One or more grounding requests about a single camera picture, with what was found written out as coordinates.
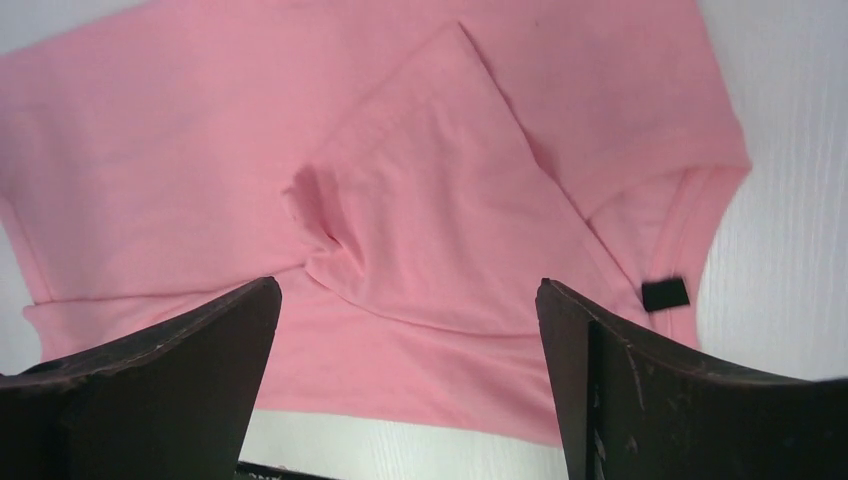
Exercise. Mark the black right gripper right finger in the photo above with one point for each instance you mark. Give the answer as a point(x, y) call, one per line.
point(634, 404)

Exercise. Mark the pink t-shirt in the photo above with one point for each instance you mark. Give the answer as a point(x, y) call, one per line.
point(408, 171)

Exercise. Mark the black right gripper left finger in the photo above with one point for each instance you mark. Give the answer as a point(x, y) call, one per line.
point(171, 401)

